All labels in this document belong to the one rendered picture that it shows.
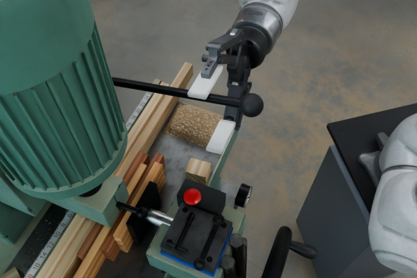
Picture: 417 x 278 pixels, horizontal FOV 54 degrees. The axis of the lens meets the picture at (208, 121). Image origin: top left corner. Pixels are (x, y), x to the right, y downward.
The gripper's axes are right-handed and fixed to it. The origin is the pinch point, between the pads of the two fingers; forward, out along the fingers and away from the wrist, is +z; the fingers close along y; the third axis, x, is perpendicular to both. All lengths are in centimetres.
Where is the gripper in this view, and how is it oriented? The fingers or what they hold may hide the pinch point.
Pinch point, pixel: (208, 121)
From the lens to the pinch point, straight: 66.1
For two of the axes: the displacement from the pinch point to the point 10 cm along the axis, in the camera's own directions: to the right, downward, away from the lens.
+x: 9.0, 1.8, -3.9
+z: -3.9, 7.5, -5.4
